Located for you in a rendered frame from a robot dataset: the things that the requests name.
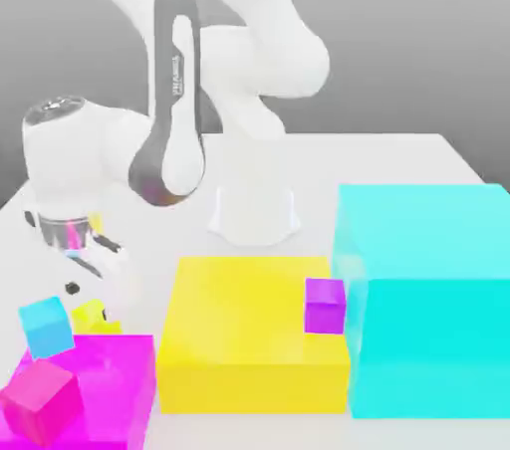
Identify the small blue cube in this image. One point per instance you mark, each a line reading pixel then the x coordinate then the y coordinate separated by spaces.
pixel 46 326

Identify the large cyan box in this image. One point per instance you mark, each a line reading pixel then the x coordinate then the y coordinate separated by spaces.
pixel 426 318

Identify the small pink cube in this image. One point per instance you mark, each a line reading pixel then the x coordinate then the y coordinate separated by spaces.
pixel 40 402

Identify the large magenta box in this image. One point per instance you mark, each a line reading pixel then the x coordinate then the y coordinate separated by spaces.
pixel 119 378

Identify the small yellow cube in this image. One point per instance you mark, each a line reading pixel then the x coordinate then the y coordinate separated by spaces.
pixel 85 314

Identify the large yellow box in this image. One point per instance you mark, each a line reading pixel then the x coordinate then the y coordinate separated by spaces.
pixel 239 338

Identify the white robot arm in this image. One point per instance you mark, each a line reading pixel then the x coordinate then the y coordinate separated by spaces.
pixel 243 71

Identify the small purple cube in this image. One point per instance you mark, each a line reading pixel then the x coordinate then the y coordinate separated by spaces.
pixel 324 312

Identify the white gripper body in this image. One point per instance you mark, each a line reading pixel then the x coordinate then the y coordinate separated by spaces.
pixel 107 270

